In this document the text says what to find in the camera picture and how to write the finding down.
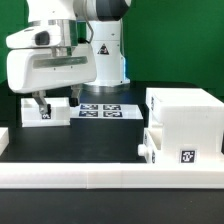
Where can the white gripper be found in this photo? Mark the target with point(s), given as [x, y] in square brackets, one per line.
[32, 65]

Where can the white front drawer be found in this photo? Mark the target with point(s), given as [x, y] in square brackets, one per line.
[150, 149]

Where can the white drawer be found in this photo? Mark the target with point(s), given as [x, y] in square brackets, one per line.
[150, 149]
[56, 112]

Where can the white drawer cabinet box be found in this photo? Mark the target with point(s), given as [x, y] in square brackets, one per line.
[185, 125]

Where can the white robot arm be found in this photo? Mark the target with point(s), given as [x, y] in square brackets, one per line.
[75, 43]

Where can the white rear drawer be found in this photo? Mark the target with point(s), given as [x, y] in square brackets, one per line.
[56, 112]

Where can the white marker tag sheet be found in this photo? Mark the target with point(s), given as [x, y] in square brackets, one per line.
[106, 111]

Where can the white left fence piece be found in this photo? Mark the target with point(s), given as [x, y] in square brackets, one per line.
[4, 139]

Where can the white front fence rail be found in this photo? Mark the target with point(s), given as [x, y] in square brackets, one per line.
[108, 176]

